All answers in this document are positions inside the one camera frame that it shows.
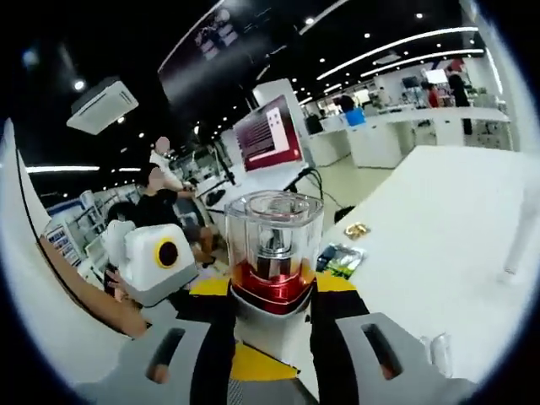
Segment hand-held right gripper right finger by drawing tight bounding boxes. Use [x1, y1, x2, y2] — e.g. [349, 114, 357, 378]
[310, 276, 482, 405]

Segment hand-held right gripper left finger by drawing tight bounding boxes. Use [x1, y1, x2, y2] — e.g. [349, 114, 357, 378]
[75, 278, 237, 405]

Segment red collar skincare bottle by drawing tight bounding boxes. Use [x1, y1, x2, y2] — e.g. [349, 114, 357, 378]
[223, 189, 326, 366]

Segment white storage shelves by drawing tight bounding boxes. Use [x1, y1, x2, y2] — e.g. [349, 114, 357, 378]
[44, 185, 143, 271]

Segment person's left hand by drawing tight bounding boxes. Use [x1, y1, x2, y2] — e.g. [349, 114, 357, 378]
[103, 269, 151, 338]

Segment dark green foil pouch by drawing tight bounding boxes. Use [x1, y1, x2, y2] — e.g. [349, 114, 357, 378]
[316, 242, 367, 279]

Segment person's white shirt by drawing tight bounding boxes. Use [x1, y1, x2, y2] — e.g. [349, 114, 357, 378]
[0, 117, 123, 381]

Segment small gold packet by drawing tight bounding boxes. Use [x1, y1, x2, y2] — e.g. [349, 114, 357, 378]
[343, 221, 372, 240]

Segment white standing desk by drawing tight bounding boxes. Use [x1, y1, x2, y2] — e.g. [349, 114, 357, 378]
[196, 166, 311, 214]

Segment ceiling air conditioner unit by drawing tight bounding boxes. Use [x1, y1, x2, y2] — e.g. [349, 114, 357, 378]
[66, 77, 140, 136]

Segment red screen monitor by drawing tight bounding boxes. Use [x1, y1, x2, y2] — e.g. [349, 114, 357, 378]
[231, 93, 305, 174]

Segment long white counter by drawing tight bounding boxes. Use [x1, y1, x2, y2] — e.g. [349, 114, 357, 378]
[307, 103, 511, 168]

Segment large dark overhead screen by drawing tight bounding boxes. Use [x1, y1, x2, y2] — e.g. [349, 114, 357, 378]
[157, 0, 299, 106]

